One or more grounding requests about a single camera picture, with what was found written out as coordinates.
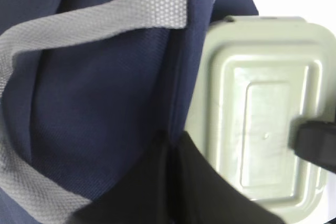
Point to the navy and white lunch bag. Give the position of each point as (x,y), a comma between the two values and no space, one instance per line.
(85,87)

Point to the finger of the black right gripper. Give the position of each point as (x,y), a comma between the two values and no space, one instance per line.
(314,142)

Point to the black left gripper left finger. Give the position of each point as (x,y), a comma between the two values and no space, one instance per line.
(148,193)

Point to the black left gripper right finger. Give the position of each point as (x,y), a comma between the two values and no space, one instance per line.
(205,197)

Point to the green lid glass container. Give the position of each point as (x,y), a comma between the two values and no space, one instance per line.
(259,80)

